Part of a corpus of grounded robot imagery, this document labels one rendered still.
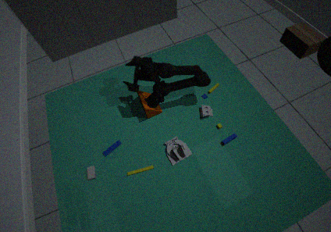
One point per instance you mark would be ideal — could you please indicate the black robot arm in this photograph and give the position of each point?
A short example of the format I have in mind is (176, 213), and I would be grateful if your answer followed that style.
(152, 71)

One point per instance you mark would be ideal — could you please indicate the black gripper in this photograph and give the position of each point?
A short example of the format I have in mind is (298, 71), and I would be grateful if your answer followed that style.
(138, 75)

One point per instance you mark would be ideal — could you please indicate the dark blue rectangular bar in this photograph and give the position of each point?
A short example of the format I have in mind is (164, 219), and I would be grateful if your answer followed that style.
(230, 138)

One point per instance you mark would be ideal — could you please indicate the blue flat bar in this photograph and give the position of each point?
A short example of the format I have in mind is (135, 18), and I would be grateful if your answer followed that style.
(111, 148)

